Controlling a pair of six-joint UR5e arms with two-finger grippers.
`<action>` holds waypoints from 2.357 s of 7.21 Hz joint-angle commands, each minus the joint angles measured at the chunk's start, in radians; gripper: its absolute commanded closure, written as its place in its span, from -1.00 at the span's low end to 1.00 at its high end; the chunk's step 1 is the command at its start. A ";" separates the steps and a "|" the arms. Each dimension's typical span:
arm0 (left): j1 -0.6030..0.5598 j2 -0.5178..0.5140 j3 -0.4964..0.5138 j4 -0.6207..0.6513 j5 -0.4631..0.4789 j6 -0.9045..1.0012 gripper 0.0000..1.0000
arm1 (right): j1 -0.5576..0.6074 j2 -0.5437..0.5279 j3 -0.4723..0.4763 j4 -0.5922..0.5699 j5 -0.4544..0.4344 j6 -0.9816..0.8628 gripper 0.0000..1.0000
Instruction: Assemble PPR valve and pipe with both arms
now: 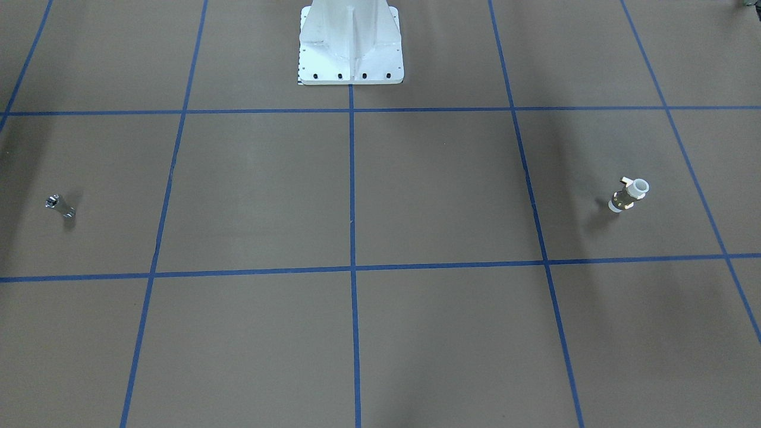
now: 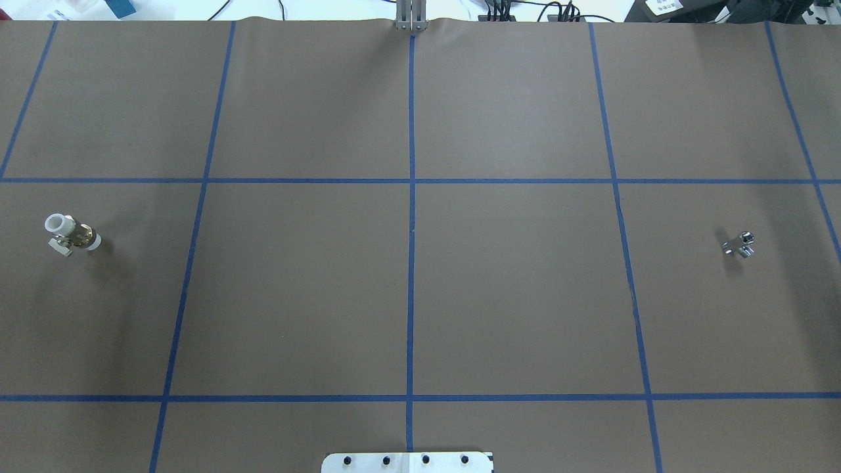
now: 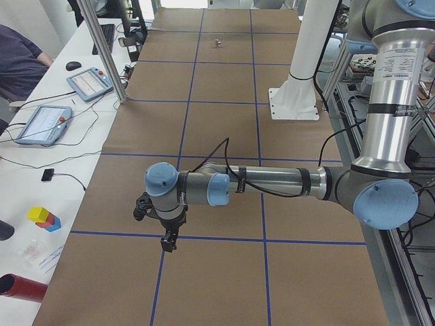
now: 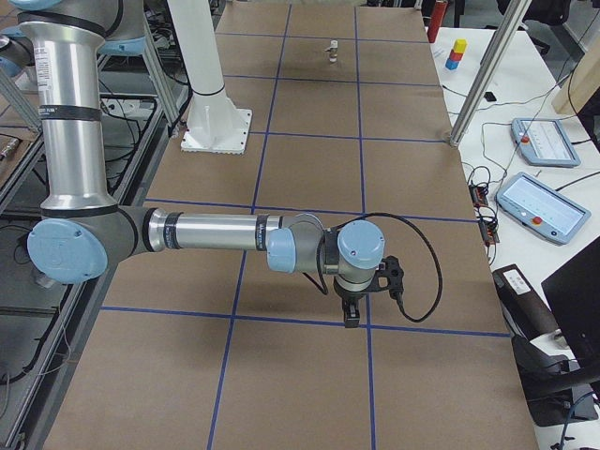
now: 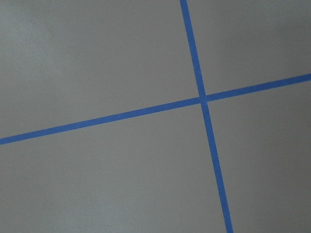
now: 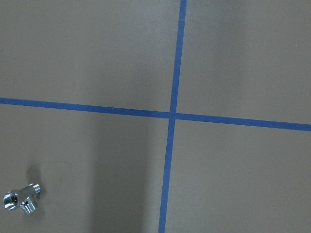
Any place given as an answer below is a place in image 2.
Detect chrome metal pipe fitting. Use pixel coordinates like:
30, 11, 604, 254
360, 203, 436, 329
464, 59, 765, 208
721, 231, 755, 259

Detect white brass PPR valve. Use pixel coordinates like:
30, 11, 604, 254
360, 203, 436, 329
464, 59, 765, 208
44, 213, 103, 257

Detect black equipment with label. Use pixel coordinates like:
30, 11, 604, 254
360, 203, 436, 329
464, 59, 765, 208
623, 1, 839, 25

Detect teal box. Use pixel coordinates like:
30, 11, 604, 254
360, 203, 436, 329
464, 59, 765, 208
104, 0, 137, 19

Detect aluminium camera mount post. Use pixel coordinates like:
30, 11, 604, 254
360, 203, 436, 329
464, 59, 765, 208
394, 0, 428, 33

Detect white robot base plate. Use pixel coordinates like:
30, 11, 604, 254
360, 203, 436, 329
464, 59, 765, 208
321, 451, 495, 472

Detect black cable connectors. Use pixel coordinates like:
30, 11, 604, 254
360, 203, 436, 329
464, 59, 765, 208
470, 1, 587, 23

